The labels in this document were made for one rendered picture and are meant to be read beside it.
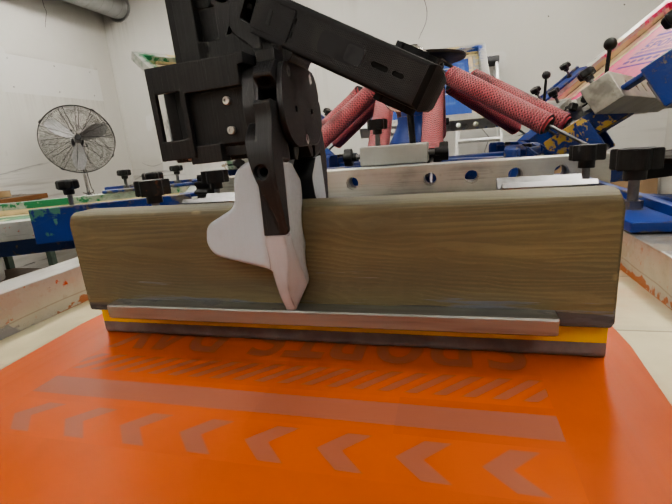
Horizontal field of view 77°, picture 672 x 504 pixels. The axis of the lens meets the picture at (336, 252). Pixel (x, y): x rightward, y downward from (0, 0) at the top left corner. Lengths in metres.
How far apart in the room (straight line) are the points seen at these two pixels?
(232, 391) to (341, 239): 0.11
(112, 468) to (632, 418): 0.24
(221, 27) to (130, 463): 0.23
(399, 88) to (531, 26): 4.57
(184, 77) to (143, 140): 5.66
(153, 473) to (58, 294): 0.28
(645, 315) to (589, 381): 0.11
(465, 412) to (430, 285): 0.07
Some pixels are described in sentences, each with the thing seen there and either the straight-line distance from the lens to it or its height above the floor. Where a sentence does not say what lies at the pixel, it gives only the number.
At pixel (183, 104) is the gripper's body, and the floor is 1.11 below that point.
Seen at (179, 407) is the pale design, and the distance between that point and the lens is 0.26.
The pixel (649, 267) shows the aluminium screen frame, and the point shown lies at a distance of 0.42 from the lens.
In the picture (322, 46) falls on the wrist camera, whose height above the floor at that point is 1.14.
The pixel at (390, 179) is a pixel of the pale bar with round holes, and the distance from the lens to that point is 0.76.
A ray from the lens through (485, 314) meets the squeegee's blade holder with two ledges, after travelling 0.26.
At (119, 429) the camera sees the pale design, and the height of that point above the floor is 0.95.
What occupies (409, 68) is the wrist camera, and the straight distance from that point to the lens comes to 0.24.
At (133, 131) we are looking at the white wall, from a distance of 6.01.
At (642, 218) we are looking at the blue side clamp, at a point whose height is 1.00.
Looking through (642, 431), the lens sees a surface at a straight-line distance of 0.25.
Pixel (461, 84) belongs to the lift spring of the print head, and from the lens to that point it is 1.21.
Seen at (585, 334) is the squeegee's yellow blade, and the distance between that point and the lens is 0.29.
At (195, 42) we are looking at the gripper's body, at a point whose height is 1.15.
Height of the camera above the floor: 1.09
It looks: 14 degrees down
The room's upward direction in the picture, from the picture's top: 5 degrees counter-clockwise
